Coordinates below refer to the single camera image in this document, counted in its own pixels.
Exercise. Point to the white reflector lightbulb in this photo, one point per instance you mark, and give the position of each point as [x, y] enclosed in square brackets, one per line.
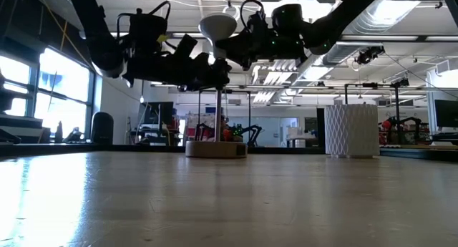
[218, 25]

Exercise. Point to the long ceiling light bar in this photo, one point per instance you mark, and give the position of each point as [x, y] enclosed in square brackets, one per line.
[375, 37]

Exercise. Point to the black computer monitor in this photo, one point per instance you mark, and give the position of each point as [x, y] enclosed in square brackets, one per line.
[447, 112]
[159, 112]

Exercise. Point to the black gantry frame with camera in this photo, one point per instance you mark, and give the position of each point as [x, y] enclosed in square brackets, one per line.
[368, 85]

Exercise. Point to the black ceiling camera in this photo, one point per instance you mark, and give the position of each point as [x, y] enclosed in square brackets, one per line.
[368, 54]

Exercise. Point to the white textured cup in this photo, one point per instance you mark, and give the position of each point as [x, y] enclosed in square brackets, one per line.
[352, 132]

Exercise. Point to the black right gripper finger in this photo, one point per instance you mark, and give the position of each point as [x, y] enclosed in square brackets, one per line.
[236, 48]

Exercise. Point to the small black robot arm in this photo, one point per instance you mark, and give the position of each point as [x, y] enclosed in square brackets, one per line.
[254, 127]
[198, 127]

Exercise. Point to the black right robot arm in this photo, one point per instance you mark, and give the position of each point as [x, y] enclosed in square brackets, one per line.
[343, 14]

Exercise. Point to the black rectangular gantry frame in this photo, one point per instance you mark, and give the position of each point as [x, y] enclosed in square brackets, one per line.
[249, 111]

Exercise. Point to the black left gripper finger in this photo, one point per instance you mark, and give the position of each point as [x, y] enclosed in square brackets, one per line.
[204, 80]
[186, 46]

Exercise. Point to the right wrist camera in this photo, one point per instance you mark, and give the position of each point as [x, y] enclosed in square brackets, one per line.
[259, 25]

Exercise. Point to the silver ribbed ventilation duct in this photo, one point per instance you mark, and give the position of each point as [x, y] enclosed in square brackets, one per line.
[375, 18]

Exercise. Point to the large bright window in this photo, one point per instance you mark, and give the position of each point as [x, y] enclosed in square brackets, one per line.
[64, 78]

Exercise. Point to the person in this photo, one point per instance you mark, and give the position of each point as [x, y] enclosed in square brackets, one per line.
[228, 134]

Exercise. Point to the black rounded chair back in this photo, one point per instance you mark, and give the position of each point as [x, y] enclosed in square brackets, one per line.
[102, 129]

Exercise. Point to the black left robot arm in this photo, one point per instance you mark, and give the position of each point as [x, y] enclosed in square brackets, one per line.
[94, 32]

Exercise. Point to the wooden base lamp stand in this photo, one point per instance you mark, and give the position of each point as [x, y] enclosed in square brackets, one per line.
[214, 149]

